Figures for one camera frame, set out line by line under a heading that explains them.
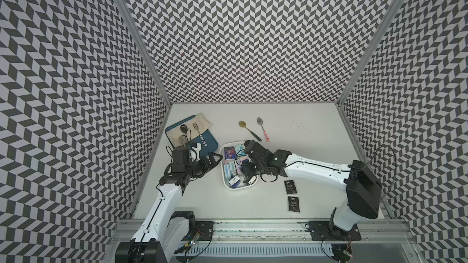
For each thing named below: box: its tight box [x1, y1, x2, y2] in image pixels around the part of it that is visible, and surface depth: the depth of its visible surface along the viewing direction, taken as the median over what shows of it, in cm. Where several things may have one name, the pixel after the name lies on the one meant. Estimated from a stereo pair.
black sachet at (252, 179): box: [247, 175, 257, 186], surface depth 82 cm
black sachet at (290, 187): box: [283, 180, 298, 195], surface depth 85 cm
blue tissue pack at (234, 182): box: [228, 175, 241, 189], surface depth 81 cm
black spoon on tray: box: [180, 124, 191, 143], surface depth 106 cm
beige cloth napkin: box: [168, 112, 213, 141], surface depth 107 cm
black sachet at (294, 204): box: [288, 196, 300, 213], surface depth 80 cm
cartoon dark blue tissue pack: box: [224, 146, 236, 161], surface depth 92 cm
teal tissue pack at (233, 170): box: [229, 160, 238, 179], surface depth 86 cm
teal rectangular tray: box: [164, 115, 219, 158], surface depth 101 cm
